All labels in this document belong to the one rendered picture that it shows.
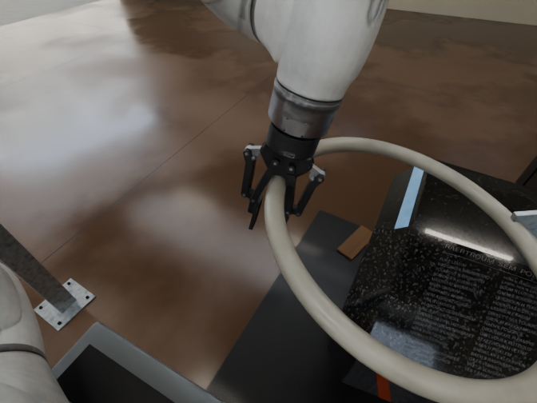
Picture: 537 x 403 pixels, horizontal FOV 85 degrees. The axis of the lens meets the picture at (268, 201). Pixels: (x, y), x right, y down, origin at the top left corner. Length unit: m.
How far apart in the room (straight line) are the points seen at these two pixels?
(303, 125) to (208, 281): 1.34
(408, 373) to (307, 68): 0.34
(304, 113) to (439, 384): 0.33
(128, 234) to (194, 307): 0.66
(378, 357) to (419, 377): 0.04
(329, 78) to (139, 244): 1.67
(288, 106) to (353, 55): 0.09
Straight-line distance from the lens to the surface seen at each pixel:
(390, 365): 0.37
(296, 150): 0.41
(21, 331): 0.50
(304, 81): 0.35
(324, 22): 0.33
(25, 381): 0.43
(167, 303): 1.63
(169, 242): 1.84
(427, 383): 0.39
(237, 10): 0.42
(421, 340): 0.89
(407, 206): 0.92
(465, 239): 0.87
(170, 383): 0.64
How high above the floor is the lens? 1.40
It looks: 45 degrees down
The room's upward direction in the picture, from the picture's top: straight up
